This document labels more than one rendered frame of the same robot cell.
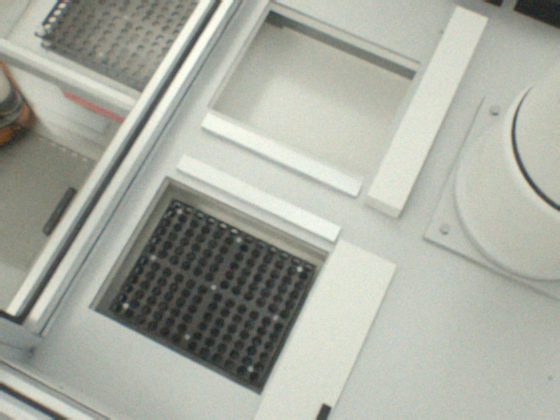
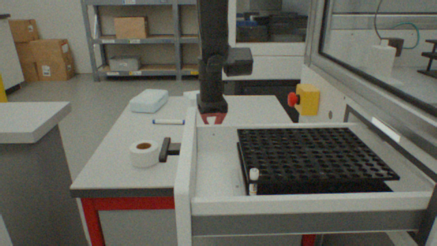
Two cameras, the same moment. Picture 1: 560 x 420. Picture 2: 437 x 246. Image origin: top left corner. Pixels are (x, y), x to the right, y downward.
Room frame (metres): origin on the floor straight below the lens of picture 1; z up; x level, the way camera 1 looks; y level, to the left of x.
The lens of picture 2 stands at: (0.28, 0.57, 1.14)
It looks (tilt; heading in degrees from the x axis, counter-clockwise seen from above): 24 degrees down; 333
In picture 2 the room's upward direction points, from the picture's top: straight up
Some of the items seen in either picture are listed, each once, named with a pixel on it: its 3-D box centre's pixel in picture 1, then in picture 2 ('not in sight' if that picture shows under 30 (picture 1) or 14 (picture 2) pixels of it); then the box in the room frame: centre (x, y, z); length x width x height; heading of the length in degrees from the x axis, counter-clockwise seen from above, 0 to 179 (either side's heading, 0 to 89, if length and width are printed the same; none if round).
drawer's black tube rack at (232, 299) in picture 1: (215, 292); not in sight; (0.19, 0.08, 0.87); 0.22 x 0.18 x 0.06; 65
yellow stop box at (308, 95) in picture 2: not in sight; (305, 99); (0.86, 0.00, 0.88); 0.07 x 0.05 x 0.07; 155
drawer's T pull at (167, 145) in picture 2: not in sight; (172, 149); (0.70, 0.44, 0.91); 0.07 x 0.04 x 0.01; 155
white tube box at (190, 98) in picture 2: not in sight; (203, 100); (1.22, 0.15, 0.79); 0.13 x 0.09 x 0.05; 85
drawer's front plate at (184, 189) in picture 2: not in sight; (189, 165); (0.69, 0.42, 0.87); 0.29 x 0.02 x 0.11; 155
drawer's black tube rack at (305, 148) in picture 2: not in sight; (304, 165); (0.61, 0.24, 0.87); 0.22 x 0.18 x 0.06; 65
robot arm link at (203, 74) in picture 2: not in sight; (212, 66); (0.91, 0.27, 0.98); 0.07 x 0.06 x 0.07; 75
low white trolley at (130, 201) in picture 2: not in sight; (205, 221); (1.06, 0.23, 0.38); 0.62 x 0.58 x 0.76; 155
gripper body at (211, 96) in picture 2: not in sight; (211, 91); (0.91, 0.27, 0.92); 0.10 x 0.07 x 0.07; 164
